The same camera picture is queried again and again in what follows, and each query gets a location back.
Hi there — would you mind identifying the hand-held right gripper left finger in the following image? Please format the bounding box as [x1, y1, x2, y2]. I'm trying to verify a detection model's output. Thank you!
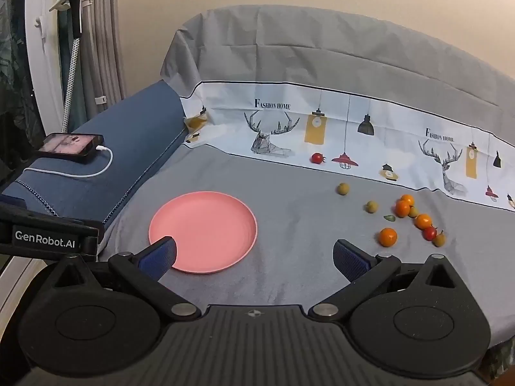
[50, 236, 202, 323]

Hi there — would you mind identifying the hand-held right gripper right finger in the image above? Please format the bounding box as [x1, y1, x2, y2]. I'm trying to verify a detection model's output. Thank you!
[309, 240, 459, 322]

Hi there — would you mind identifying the pink plate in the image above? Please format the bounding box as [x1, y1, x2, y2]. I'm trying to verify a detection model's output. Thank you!
[148, 191, 258, 275]

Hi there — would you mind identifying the grey printed bed sheet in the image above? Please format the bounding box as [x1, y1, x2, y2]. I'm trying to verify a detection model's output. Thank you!
[97, 5, 515, 371]

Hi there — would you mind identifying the black smartphone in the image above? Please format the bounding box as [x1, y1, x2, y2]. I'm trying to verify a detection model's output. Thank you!
[38, 133, 105, 164]

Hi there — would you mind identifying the blue pillow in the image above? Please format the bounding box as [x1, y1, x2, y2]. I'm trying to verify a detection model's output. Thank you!
[0, 79, 188, 234]

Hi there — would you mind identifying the grey curtain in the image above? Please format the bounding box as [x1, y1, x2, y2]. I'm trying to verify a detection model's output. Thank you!
[80, 0, 127, 125]

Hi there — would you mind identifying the white charging cable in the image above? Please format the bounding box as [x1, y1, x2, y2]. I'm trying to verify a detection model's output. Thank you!
[26, 146, 114, 179]

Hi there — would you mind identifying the white arched frame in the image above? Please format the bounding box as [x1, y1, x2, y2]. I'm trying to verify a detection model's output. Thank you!
[0, 0, 67, 322]

